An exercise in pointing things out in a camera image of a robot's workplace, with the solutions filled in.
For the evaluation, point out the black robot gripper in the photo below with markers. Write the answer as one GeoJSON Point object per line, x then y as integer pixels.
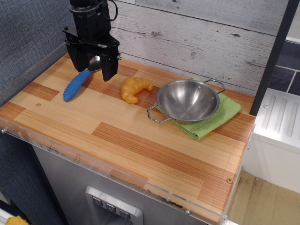
{"type": "Point", "coordinates": [91, 34]}

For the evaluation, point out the stainless steel two-handled bowl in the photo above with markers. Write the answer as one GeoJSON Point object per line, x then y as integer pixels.
{"type": "Point", "coordinates": [188, 100]}

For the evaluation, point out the orange plastic croissant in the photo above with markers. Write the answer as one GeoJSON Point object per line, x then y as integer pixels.
{"type": "Point", "coordinates": [132, 86]}

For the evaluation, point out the clear acrylic table edge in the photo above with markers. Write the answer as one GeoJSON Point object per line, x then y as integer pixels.
{"type": "Point", "coordinates": [209, 217]}

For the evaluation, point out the silver toy fridge cabinet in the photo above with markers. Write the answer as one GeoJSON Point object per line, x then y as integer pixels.
{"type": "Point", "coordinates": [69, 180]}

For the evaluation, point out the green folded cloth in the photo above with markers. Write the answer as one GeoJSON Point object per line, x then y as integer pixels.
{"type": "Point", "coordinates": [227, 110]}

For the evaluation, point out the silver dispenser button panel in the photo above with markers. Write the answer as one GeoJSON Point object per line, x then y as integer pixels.
{"type": "Point", "coordinates": [109, 210]}

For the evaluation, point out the yellow toy on floor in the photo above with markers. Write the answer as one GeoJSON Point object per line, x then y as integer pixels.
{"type": "Point", "coordinates": [16, 221]}

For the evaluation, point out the white ribbed side unit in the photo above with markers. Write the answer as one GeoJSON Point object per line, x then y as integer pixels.
{"type": "Point", "coordinates": [273, 152]}

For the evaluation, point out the blue-handled metal spoon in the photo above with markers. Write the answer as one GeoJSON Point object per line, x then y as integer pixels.
{"type": "Point", "coordinates": [74, 86]}

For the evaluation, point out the dark vertical right post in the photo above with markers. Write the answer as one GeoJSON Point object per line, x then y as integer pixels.
{"type": "Point", "coordinates": [274, 55]}

